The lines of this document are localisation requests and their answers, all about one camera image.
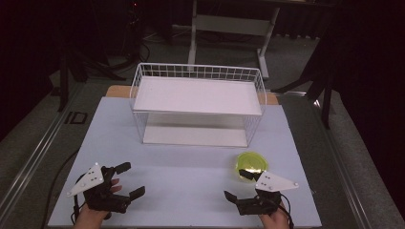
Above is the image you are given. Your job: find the white metal stand frame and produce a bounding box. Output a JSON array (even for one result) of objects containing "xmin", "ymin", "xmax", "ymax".
[{"xmin": 186, "ymin": 0, "xmax": 281, "ymax": 80}]

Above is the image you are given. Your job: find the dark equipment stand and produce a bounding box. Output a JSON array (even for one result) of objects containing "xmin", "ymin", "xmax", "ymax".
[{"xmin": 122, "ymin": 0, "xmax": 152, "ymax": 70}]

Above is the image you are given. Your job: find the black floor plate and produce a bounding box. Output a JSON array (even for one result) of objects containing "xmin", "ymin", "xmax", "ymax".
[{"xmin": 64, "ymin": 111, "xmax": 89, "ymax": 126}]

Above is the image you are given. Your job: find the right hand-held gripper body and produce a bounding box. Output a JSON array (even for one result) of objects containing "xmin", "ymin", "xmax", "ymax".
[{"xmin": 236, "ymin": 171, "xmax": 300, "ymax": 217}]

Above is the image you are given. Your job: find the person's right hand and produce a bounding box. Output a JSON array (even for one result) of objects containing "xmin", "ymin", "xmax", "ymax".
[{"xmin": 258, "ymin": 203, "xmax": 291, "ymax": 229}]

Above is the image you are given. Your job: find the metal floor rail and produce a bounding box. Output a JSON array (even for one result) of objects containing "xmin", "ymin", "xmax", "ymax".
[
  {"xmin": 313, "ymin": 97, "xmax": 374, "ymax": 229},
  {"xmin": 0, "ymin": 82, "xmax": 85, "ymax": 220}
]

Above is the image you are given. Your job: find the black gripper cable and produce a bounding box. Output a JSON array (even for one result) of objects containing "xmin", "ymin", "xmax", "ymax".
[
  {"xmin": 70, "ymin": 194, "xmax": 80, "ymax": 224},
  {"xmin": 278, "ymin": 193, "xmax": 296, "ymax": 229}
]

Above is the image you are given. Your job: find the green bowl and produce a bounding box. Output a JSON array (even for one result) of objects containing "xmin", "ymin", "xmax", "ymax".
[{"xmin": 234, "ymin": 151, "xmax": 269, "ymax": 184}]

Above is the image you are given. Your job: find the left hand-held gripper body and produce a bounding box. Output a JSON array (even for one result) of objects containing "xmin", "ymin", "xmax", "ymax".
[{"xmin": 66, "ymin": 162, "xmax": 132, "ymax": 215}]

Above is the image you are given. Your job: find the white wire shelf rack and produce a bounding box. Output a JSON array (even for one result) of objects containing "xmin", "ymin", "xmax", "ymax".
[{"xmin": 128, "ymin": 62, "xmax": 267, "ymax": 149}]

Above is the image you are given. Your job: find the person's left hand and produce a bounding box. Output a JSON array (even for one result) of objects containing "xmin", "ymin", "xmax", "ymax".
[{"xmin": 72, "ymin": 177, "xmax": 123, "ymax": 229}]

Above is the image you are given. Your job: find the black tripod stand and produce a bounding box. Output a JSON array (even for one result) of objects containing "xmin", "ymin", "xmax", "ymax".
[
  {"xmin": 272, "ymin": 47, "xmax": 339, "ymax": 129},
  {"xmin": 56, "ymin": 47, "xmax": 127, "ymax": 113}
]

